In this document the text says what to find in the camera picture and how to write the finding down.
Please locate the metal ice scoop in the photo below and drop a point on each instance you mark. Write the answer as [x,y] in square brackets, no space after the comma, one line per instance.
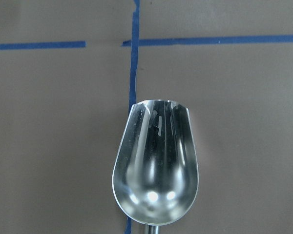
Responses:
[155,177]

